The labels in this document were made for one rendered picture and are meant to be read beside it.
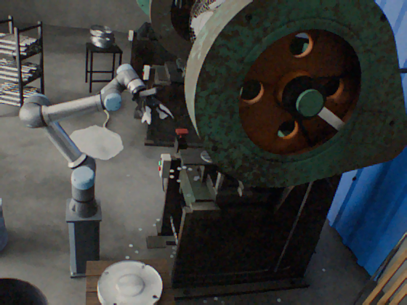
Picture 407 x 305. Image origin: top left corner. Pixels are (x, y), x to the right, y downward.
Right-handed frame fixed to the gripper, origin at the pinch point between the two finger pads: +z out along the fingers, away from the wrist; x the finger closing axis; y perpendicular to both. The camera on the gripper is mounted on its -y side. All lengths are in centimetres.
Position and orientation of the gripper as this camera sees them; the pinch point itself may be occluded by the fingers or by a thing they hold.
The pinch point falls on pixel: (163, 120)
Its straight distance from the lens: 159.5
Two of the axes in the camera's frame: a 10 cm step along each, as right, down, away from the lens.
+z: 5.6, 8.0, -2.4
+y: -5.5, 5.7, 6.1
